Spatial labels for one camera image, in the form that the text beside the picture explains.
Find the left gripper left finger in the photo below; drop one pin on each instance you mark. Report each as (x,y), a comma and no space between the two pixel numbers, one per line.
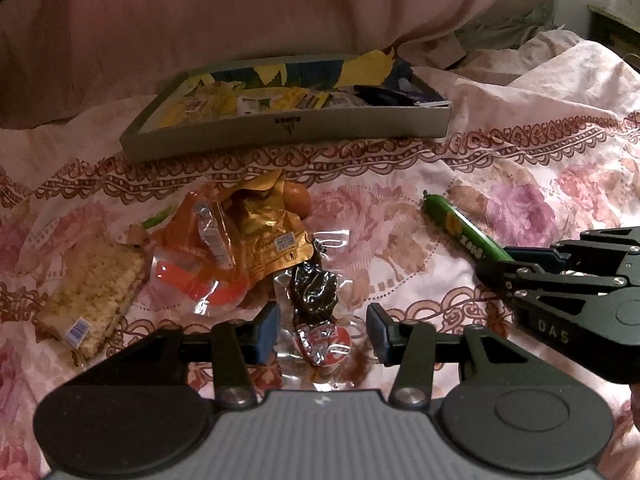
(264,333)

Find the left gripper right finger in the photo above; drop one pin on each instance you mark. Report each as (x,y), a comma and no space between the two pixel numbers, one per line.
(384,335)

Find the clear packet dark snack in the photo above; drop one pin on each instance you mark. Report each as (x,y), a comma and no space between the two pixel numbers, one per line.
(322,344)

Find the orange clear snack bag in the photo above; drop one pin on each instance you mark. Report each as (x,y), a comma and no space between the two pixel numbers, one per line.
(198,262)

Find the green sausage stick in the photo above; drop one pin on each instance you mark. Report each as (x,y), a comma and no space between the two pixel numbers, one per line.
(472,239)

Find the rice cracker bar packet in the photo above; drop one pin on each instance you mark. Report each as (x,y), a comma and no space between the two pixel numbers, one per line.
(101,279)

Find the gold foil snack packet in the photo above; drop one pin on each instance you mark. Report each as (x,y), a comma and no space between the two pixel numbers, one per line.
(272,237)

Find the small orange fruit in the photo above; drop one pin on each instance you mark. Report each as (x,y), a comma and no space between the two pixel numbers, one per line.
(296,199)

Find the floral pink bedsheet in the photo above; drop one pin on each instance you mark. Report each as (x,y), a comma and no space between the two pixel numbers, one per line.
(543,144)

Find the grey cardboard tray box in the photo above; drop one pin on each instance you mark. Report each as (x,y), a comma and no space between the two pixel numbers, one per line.
(295,99)

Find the pink pillow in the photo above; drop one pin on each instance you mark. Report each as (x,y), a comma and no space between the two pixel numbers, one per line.
(60,57)

